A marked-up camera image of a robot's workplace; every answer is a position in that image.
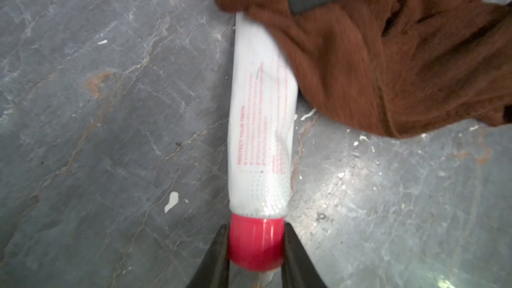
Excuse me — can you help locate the white pink-cap toothpaste tube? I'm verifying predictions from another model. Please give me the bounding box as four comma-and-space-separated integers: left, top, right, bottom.
227, 13, 298, 272

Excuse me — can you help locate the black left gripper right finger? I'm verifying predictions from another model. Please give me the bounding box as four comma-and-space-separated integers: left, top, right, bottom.
281, 222, 327, 288

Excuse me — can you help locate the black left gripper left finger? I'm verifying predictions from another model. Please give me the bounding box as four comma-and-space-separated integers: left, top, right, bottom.
187, 224, 230, 288

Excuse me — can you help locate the brown cloth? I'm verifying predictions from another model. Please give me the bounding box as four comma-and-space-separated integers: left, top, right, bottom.
215, 0, 511, 138

